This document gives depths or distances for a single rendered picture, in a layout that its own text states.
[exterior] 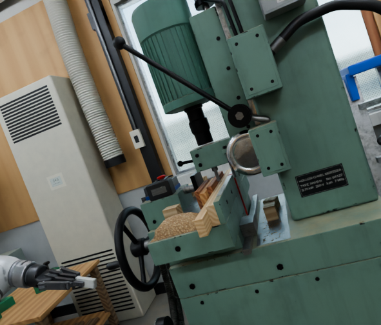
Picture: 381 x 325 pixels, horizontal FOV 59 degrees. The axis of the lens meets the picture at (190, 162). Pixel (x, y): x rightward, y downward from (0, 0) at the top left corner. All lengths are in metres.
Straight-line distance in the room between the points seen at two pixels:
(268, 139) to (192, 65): 0.32
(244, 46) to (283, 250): 0.50
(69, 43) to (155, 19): 1.61
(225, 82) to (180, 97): 0.13
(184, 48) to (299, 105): 0.35
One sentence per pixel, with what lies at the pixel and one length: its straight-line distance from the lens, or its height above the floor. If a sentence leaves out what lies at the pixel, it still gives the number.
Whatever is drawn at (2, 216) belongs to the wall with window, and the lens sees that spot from 3.32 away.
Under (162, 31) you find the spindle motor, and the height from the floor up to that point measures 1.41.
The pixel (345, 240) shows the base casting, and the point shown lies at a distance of 0.87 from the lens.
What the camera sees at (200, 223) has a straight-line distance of 0.74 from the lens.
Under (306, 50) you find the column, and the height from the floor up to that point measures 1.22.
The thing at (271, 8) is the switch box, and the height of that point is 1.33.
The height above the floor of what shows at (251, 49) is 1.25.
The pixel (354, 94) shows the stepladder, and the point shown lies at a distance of 1.64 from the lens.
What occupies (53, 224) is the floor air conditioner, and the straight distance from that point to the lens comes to 2.65.
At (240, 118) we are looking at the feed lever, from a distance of 0.85.
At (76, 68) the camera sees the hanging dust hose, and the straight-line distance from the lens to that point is 2.52.
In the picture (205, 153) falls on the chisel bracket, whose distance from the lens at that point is 1.01.
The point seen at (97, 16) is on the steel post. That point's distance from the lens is 2.60.
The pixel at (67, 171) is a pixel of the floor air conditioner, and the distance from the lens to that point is 2.47.
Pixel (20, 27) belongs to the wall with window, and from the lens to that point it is 3.01.
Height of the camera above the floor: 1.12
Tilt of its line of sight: 5 degrees down
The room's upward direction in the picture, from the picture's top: 20 degrees counter-clockwise
